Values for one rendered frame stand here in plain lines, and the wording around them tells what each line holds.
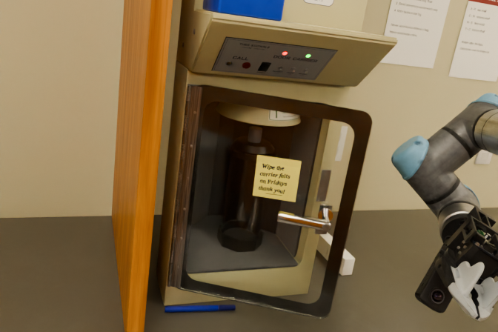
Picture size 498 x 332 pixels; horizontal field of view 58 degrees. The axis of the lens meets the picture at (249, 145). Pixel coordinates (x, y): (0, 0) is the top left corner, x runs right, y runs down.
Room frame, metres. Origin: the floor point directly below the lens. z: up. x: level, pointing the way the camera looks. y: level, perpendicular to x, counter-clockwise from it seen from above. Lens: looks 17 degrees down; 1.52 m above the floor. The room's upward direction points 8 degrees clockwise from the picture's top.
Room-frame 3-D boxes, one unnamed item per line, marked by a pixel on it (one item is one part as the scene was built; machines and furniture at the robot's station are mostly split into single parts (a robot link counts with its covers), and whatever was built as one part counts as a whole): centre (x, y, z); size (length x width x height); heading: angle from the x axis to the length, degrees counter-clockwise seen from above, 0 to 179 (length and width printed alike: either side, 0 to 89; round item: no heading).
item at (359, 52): (0.77, -0.05, 1.46); 0.32 x 0.12 x 0.10; 111
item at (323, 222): (0.71, -0.11, 1.20); 0.10 x 0.05 x 0.03; 84
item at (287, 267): (0.74, -0.04, 1.19); 0.30 x 0.01 x 0.40; 84
